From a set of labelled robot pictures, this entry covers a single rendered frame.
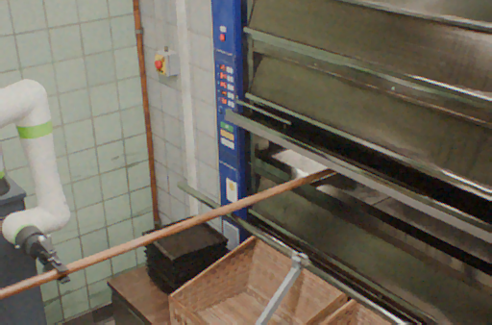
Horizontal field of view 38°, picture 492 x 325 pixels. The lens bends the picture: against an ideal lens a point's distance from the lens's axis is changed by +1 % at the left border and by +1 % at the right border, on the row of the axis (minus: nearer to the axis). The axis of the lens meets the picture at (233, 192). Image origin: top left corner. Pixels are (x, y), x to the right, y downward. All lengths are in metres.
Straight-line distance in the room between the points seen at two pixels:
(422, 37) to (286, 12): 0.61
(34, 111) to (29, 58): 0.97
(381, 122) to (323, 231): 0.58
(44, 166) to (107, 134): 1.17
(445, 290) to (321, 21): 0.98
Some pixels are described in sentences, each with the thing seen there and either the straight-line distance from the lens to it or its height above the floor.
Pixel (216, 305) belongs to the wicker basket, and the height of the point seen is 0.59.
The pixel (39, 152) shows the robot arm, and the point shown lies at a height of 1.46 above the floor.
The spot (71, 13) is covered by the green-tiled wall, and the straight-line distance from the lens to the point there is 3.40.
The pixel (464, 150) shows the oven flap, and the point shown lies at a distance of 2.18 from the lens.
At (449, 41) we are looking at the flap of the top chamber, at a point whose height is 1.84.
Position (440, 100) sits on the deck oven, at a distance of 2.19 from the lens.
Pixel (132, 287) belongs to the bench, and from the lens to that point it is 3.26.
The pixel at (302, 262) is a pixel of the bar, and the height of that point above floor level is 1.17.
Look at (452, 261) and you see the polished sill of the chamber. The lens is 2.35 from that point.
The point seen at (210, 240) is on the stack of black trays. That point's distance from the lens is 3.11.
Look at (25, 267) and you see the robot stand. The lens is 2.95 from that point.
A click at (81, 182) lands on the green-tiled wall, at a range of 3.63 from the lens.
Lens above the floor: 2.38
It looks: 27 degrees down
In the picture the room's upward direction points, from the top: 2 degrees counter-clockwise
